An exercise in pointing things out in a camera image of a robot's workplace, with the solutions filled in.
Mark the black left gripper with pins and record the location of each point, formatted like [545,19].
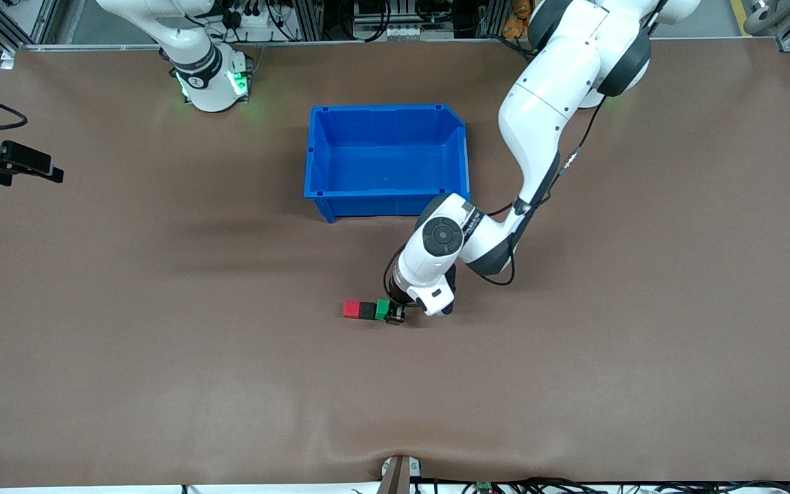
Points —
[397,310]

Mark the green cube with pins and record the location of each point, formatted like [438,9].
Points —
[382,309]

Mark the black cube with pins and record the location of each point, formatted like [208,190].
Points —
[367,311]

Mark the red cube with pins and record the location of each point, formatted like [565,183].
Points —
[352,309]

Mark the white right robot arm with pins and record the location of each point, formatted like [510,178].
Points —
[203,82]

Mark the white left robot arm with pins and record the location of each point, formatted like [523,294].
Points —
[546,103]

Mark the blue plastic storage bin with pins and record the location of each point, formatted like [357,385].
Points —
[385,158]

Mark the green terminal connector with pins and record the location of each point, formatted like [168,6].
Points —
[483,487]

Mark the white power strip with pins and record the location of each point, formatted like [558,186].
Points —
[261,24]

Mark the white socket bar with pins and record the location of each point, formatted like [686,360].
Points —
[395,31]

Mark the orange packaged items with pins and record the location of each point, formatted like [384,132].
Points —
[515,20]

